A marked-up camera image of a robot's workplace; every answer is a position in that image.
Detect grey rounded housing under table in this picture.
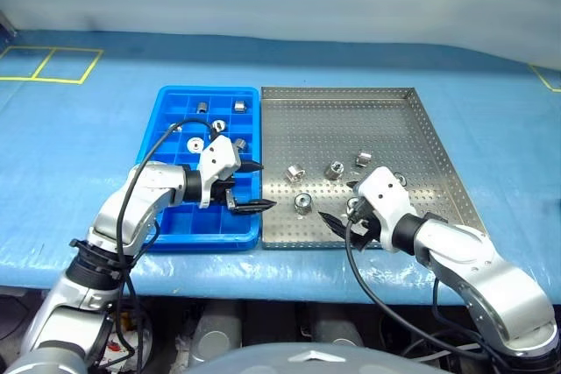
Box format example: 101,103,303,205
309,316,365,348
188,301,243,369

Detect blue compartment organizer tray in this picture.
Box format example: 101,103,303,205
137,86,263,253

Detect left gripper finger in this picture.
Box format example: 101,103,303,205
238,159,266,175
230,200,279,216

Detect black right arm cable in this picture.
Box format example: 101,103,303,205
344,201,527,374

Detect perforated metal tray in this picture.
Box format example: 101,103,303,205
260,86,491,251

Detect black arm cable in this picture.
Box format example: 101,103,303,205
344,201,527,374
112,117,221,374

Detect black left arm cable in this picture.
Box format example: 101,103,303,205
112,117,221,374

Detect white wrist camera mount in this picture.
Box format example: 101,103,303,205
197,135,243,210
352,166,417,252

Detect blue plastic table cover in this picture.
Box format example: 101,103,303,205
0,28,561,307

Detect grey robot torso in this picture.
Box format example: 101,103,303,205
183,342,452,374

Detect grey metal frame post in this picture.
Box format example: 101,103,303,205
0,10,18,39

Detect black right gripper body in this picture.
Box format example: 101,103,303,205
348,214,383,253

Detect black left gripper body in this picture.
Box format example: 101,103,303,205
212,178,241,214

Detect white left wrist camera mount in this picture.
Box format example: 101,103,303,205
197,135,243,210

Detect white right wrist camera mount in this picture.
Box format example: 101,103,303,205
352,166,417,252

